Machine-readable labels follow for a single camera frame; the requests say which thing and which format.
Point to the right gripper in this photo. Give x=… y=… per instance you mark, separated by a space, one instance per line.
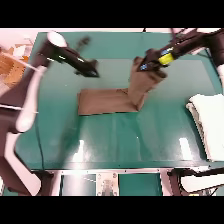
x=151 y=60

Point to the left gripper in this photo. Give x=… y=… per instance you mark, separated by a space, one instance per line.
x=87 y=68

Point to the brown shirt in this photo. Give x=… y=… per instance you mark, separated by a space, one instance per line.
x=110 y=101

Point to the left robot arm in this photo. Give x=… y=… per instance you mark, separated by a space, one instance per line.
x=30 y=96

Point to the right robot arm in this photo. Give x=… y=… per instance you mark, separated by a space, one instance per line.
x=200 y=40

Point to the white garment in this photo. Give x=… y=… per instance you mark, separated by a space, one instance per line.
x=210 y=123

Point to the silver frame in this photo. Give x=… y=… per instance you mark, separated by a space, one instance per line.
x=107 y=183

